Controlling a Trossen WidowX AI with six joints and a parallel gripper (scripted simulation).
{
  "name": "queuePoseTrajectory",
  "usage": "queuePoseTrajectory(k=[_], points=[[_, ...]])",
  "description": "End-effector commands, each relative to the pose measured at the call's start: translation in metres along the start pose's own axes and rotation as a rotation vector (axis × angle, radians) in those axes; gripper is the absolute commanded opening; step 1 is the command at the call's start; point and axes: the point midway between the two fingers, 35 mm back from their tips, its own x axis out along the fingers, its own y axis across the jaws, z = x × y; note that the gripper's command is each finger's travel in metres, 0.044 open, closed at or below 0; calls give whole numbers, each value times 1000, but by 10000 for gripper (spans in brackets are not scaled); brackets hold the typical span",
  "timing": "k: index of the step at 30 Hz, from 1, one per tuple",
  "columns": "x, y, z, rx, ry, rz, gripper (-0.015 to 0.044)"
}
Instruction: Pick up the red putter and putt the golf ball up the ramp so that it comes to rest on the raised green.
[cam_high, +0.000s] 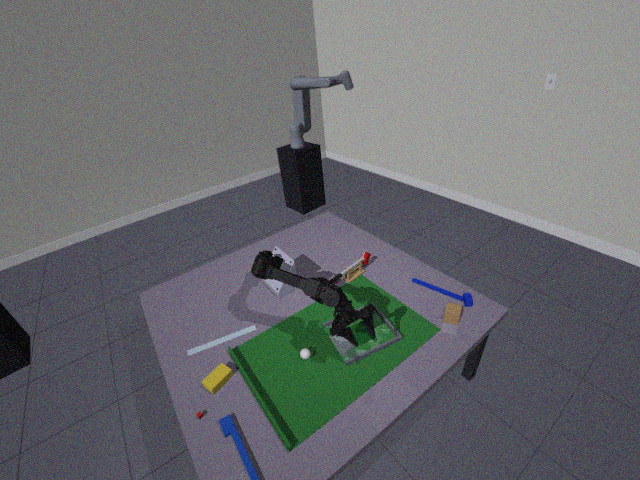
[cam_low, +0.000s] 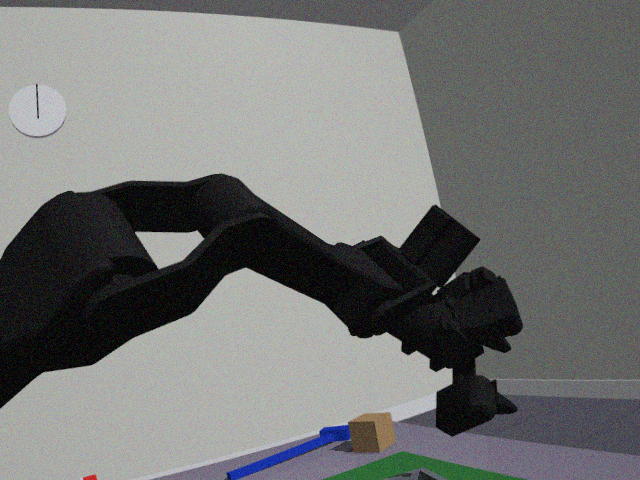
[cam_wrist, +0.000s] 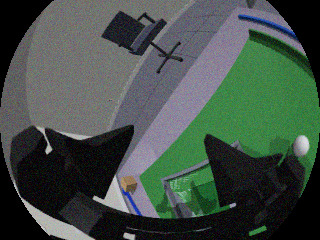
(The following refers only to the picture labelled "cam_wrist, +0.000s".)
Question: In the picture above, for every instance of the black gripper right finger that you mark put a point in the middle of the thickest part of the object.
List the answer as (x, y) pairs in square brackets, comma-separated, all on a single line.
[(232, 170)]

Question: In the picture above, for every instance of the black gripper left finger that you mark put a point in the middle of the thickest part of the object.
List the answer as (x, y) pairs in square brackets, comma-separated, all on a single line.
[(95, 158)]

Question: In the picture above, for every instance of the green mat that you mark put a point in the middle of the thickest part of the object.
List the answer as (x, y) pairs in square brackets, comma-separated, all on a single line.
[(267, 99)]

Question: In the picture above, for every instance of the white golf ball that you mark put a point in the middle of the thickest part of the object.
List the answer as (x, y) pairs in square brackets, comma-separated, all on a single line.
[(301, 146)]

